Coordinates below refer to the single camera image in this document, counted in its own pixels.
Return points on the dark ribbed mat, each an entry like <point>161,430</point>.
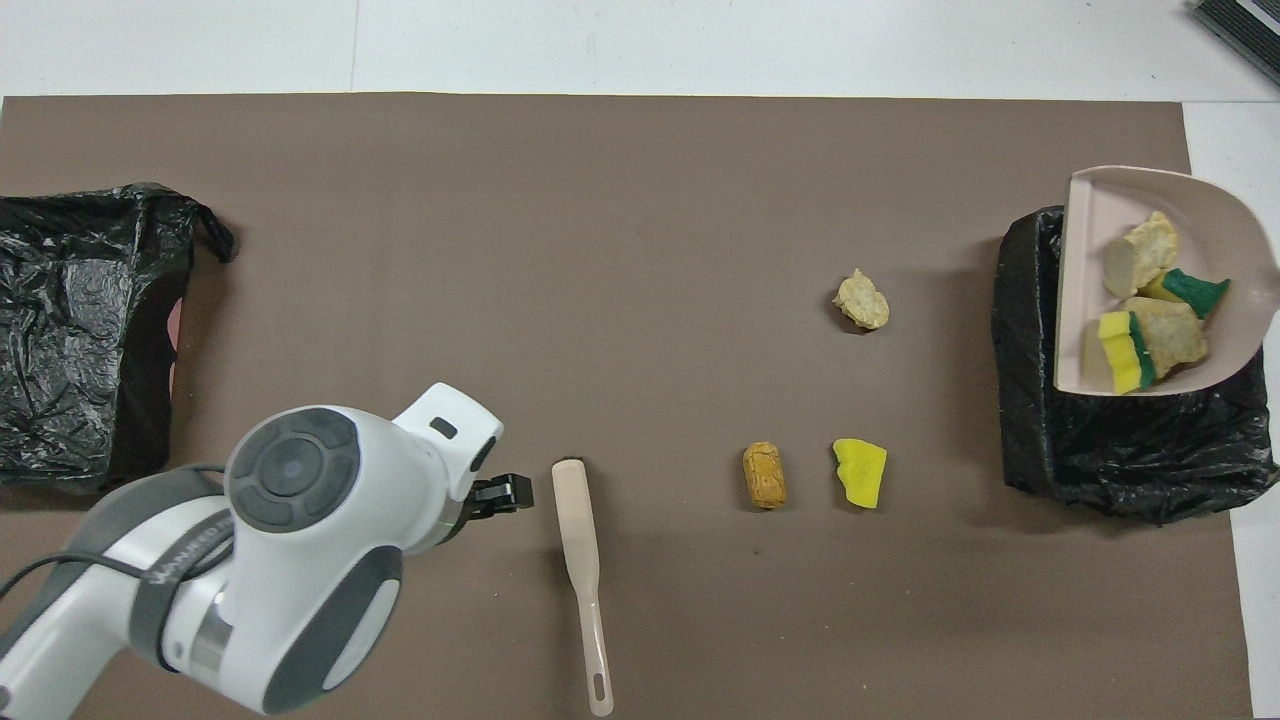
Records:
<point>1245,30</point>

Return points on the beige hand brush black bristles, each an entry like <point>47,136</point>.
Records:
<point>578,530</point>

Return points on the brown ridged foam roll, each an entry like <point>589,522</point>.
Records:
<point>765,477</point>

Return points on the plain yellow sponge piece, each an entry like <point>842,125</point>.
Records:
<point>860,475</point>

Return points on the pale yellow paper ball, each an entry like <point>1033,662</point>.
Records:
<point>862,300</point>
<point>1175,335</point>

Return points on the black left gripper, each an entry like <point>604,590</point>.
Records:
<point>480,498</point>

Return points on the pale beige chunk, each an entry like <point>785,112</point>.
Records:
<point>1140,255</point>

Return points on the brown paper table mat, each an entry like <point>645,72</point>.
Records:
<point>640,200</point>

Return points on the yellow sponge with green edge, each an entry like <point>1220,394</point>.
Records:
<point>1120,350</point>

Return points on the beige plastic dustpan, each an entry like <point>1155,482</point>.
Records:
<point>1100,220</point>

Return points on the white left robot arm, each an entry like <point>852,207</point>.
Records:
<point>300,560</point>

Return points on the bin lined with black bag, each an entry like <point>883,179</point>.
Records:
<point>1100,450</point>
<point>60,330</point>

